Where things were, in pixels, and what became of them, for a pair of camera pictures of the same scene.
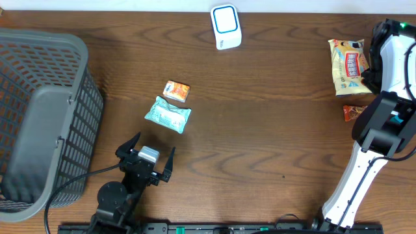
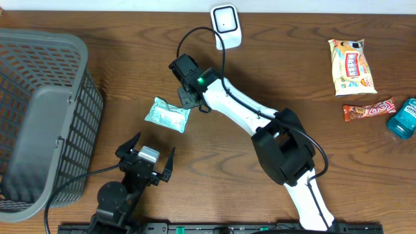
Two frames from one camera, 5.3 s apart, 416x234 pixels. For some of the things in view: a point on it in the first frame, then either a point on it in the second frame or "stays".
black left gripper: x=125 y=151 stays
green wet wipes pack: x=165 y=114 stays
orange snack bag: x=348 y=60 stays
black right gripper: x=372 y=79 -> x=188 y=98
